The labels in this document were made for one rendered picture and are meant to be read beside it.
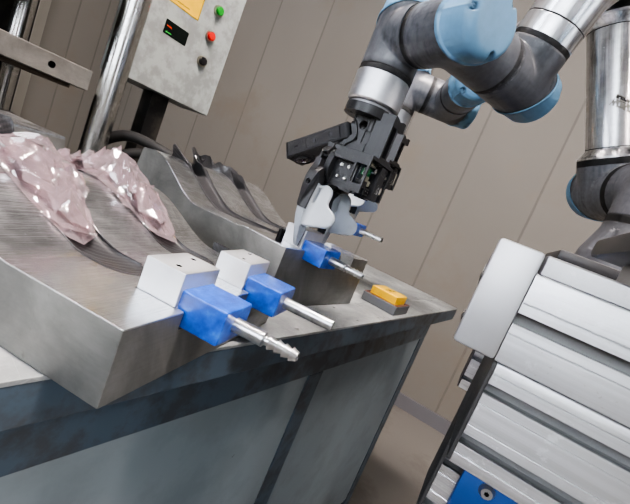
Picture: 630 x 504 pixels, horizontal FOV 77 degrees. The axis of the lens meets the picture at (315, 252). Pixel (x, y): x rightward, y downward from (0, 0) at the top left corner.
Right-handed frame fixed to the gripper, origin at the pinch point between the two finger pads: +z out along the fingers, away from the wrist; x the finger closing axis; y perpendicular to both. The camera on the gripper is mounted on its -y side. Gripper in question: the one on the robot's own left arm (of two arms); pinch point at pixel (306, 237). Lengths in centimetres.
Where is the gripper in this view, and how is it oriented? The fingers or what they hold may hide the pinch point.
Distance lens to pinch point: 58.9
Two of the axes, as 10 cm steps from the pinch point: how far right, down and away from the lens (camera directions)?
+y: 7.6, 3.9, -5.2
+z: -3.7, 9.2, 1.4
